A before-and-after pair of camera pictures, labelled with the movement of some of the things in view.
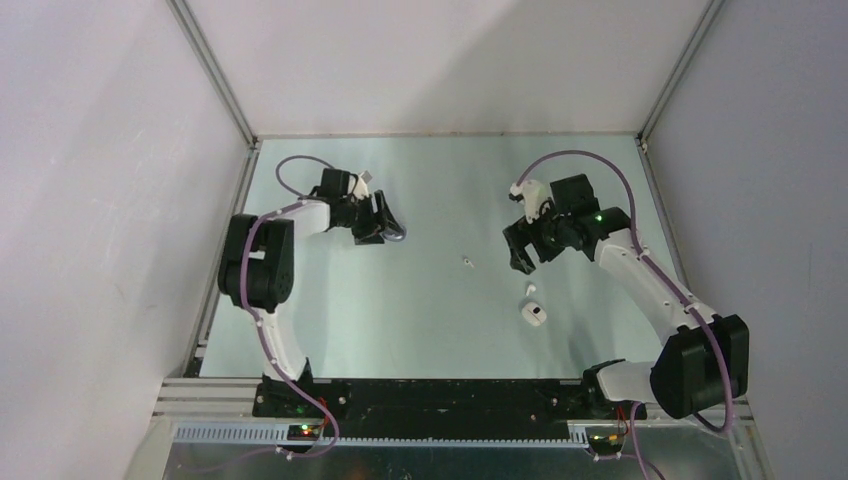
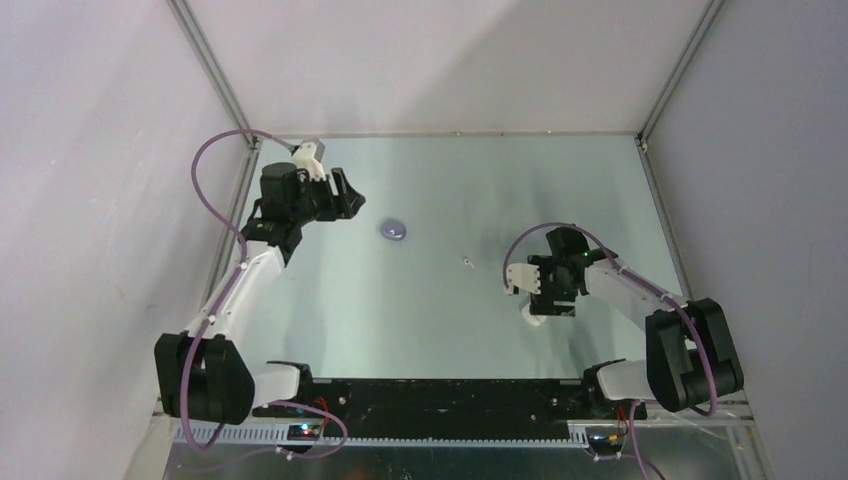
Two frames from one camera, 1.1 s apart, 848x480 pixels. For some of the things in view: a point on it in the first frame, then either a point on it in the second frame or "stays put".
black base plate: (370, 409) stays put
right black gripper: (521, 233) → (543, 303)
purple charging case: (395, 235) stays put
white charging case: (533, 314) stays put
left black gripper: (366, 234) → (342, 206)
